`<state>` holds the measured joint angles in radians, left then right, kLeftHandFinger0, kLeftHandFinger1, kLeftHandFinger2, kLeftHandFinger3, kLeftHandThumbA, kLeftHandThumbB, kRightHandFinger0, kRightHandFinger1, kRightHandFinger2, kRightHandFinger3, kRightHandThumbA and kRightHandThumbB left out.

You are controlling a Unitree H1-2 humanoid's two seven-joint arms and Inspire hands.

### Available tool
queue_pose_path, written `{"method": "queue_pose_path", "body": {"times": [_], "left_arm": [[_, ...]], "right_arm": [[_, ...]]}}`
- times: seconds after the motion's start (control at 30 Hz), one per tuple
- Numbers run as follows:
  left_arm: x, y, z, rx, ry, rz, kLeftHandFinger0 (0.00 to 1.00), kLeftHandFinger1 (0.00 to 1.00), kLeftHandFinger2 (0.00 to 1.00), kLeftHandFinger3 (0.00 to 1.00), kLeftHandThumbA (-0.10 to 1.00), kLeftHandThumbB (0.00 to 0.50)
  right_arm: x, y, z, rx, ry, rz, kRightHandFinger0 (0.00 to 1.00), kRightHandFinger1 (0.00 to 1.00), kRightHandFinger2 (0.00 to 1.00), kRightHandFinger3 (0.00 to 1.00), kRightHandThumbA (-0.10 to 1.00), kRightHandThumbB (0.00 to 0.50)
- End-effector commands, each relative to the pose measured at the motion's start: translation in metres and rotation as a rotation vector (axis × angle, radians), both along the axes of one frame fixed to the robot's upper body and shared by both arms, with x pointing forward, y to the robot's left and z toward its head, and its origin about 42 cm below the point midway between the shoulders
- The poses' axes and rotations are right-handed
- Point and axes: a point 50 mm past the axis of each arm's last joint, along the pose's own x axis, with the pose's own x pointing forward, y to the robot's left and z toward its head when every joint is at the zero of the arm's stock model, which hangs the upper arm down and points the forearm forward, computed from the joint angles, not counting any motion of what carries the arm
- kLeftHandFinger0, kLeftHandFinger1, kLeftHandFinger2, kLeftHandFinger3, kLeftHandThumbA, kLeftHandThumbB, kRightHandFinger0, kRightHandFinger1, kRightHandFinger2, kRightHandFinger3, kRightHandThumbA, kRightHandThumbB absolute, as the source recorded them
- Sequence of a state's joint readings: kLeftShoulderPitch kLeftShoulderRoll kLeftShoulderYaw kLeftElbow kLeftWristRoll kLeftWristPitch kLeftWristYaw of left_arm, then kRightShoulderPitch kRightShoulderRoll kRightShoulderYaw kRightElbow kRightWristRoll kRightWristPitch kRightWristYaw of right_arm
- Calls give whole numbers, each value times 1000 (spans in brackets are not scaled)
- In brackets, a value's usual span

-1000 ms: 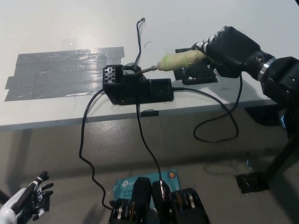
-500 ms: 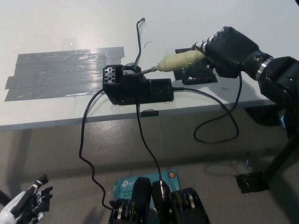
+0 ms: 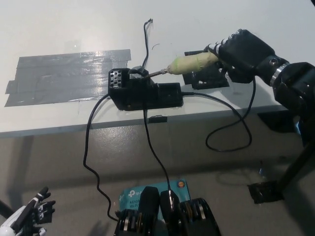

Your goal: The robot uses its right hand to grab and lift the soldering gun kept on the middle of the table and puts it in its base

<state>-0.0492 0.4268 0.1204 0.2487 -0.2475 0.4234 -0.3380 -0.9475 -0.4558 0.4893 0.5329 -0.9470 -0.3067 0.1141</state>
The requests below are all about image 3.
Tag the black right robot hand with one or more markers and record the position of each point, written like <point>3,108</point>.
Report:
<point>246,54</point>

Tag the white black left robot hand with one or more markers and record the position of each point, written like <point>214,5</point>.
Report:
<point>19,218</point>

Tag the black robot torso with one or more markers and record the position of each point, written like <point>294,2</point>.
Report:
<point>150,209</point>

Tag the black square tray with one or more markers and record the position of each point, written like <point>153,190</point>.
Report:
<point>209,81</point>

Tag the small black tape strip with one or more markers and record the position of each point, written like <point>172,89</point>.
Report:
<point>158,119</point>

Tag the black fixture block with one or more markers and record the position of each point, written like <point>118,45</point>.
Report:
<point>141,96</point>

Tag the teal tp-link box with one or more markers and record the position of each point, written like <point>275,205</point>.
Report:
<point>130,195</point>

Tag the black stand leg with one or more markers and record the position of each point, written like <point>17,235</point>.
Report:
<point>294,167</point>

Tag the black floor tape under stand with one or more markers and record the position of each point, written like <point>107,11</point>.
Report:
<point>263,193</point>

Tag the grey duct tape patch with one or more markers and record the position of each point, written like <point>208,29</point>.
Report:
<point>64,76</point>

